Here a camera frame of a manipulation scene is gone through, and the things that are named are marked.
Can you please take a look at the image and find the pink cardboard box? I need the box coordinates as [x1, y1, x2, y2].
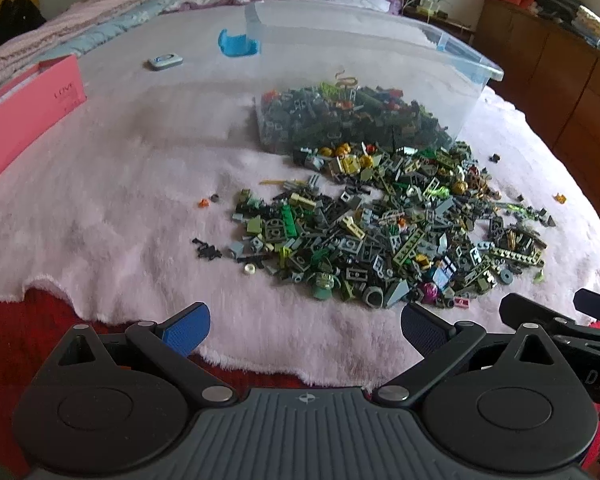
[0, 55, 88, 196]

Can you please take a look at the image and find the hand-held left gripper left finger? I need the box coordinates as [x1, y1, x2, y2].
[45, 302, 240, 408]

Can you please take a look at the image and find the long wooden cabinet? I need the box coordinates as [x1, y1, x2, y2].
[475, 0, 600, 201]

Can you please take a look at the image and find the stack of folded clothes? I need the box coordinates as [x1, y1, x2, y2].
[535, 0, 600, 56]

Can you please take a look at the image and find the small white square device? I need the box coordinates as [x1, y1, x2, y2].
[147, 53, 184, 70]

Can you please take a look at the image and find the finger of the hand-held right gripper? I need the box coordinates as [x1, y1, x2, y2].
[499, 293, 600, 361]
[573, 288, 600, 317]

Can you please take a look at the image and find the black garment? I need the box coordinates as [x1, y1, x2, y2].
[0, 0, 48, 53]

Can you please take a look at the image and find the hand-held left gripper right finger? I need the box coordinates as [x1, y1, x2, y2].
[378, 303, 576, 407]

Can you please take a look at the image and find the pile of mixed toy bricks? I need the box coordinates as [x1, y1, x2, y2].
[192, 80, 557, 310]

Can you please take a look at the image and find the red bedsheet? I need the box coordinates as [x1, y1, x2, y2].
[0, 287, 600, 480]

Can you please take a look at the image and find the wooden nightstand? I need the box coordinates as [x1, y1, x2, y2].
[402, 7, 476, 46]

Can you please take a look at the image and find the clear plastic storage bin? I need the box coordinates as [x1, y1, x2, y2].
[217, 0, 505, 156]

